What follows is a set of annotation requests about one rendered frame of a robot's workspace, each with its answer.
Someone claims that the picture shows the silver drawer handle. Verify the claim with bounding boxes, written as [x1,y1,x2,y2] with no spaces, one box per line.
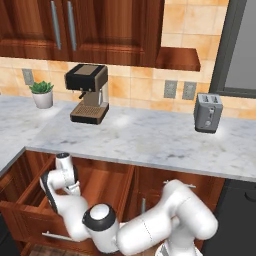
[41,230,76,242]

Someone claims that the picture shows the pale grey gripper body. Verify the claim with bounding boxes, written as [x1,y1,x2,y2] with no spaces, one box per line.
[66,181,82,197]

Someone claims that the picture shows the black dishwasher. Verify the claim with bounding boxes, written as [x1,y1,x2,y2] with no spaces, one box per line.
[200,178,256,256]

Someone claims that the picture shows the open wooden drawer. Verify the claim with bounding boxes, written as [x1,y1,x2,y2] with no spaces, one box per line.
[0,149,136,256]

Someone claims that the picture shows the grey toaster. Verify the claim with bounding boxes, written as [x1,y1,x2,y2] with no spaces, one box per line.
[193,92,224,135]

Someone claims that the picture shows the green plant in white pot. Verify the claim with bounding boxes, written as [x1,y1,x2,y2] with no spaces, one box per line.
[28,80,55,110]

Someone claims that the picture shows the wooden upper cupboard door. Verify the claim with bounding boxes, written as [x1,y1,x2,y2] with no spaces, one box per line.
[0,0,66,62]
[63,0,166,68]

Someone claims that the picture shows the grey wall outlet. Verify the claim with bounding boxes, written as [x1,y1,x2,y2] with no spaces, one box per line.
[163,79,179,100]
[181,80,198,101]
[21,68,35,86]

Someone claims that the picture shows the silver horizontal cupboard handle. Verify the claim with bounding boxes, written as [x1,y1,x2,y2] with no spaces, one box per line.
[162,179,197,189]

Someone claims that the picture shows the wooden lower cupboard front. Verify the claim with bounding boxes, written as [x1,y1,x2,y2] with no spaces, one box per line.
[128,165,226,256]

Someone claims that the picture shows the wooden wall shelf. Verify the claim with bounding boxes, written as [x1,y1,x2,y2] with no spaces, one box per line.
[154,46,202,73]

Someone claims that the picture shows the dark grey framed window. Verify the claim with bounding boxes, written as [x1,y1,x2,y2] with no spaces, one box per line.
[208,0,256,100]

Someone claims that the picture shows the black and tan coffee machine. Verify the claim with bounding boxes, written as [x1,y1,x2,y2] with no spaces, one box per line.
[64,63,111,126]

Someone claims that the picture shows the silver cupboard door handle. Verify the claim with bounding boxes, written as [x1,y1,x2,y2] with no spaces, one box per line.
[49,0,63,51]
[66,0,78,53]

